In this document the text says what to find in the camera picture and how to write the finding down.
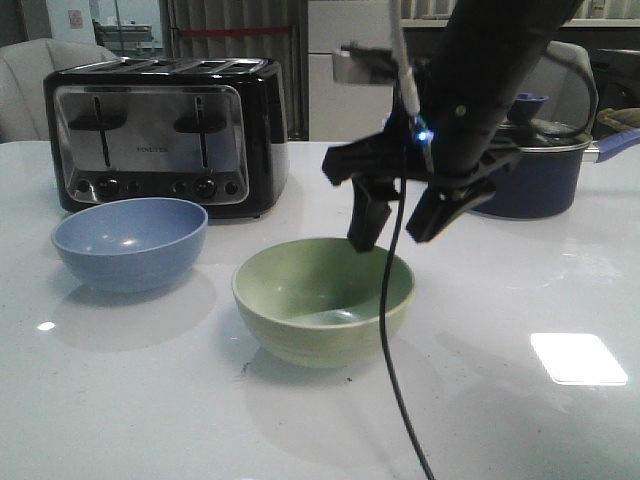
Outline grey chair on left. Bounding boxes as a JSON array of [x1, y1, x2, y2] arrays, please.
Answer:
[[1, 38, 116, 143]]

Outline glass pot lid blue knob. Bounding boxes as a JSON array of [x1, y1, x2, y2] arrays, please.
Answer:
[[496, 93, 592, 152]]

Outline black and silver toaster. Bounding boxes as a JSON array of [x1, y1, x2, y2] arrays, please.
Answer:
[[44, 57, 289, 219]]

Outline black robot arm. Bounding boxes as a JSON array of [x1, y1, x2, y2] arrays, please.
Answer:
[[322, 1, 579, 252]]

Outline dark blue saucepan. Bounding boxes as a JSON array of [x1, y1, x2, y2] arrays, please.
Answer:
[[473, 129, 639, 220]]

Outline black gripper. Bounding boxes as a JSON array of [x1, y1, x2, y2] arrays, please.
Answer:
[[322, 112, 520, 252]]

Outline grey chair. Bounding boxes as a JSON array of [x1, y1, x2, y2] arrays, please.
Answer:
[[1, 38, 116, 143], [519, 41, 598, 133]]

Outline green bowl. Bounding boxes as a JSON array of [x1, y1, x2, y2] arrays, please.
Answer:
[[232, 237, 415, 368]]

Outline white cabinet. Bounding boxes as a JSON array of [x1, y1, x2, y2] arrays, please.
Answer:
[[308, 1, 393, 141]]

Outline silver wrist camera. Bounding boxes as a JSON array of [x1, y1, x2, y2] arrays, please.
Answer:
[[331, 42, 398, 85]]

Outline dark counter unit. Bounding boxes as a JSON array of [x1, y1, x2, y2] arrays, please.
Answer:
[[402, 19, 639, 109]]

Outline blue bowl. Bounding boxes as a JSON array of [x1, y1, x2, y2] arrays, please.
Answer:
[[51, 197, 208, 293]]

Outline black cable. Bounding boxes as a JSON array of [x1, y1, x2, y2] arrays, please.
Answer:
[[378, 149, 437, 480]]

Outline grey chair on right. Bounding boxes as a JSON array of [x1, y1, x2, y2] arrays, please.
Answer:
[[519, 41, 598, 133]]

